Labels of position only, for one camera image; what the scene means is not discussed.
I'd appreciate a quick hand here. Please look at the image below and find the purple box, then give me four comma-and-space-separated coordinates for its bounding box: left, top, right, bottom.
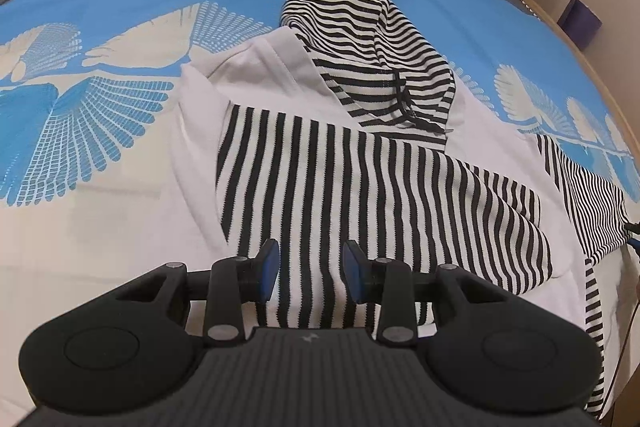
556, 0, 603, 54

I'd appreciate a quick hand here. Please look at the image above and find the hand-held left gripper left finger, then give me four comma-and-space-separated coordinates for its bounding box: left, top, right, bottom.
107, 239, 281, 349

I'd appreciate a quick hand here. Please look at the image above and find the black and white striped hoodie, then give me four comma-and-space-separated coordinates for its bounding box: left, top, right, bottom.
170, 0, 632, 414

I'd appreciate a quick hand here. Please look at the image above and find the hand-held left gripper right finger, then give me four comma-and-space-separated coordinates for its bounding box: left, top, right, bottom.
341, 241, 502, 349

